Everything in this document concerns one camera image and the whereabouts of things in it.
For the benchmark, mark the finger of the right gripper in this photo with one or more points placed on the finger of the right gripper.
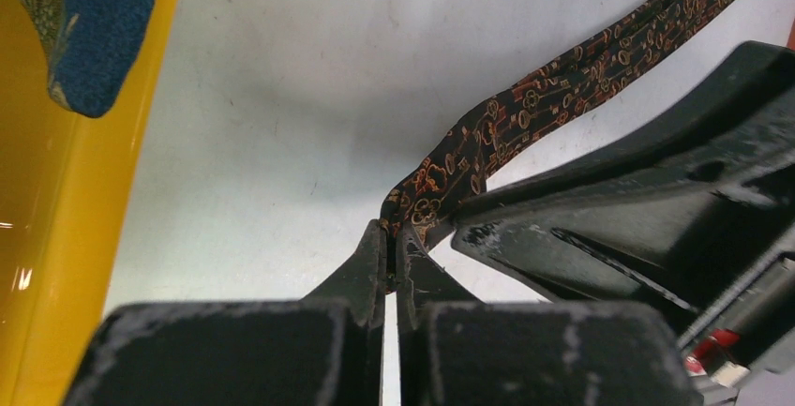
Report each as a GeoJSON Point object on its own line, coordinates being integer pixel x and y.
{"type": "Point", "coordinates": [691, 214]}

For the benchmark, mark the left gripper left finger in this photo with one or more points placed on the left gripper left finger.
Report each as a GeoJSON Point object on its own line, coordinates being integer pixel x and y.
{"type": "Point", "coordinates": [323, 349]}

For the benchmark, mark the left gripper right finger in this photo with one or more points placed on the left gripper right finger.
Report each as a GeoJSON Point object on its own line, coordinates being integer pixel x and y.
{"type": "Point", "coordinates": [457, 350]}

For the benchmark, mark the dark key-patterned tie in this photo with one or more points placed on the dark key-patterned tie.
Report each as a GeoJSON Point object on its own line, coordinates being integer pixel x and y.
{"type": "Point", "coordinates": [499, 128]}

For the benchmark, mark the dark green ties pile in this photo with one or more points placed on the dark green ties pile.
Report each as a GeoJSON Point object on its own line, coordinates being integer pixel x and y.
{"type": "Point", "coordinates": [90, 47]}

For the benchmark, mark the yellow plastic bin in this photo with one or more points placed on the yellow plastic bin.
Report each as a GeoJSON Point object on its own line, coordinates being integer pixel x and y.
{"type": "Point", "coordinates": [65, 184]}

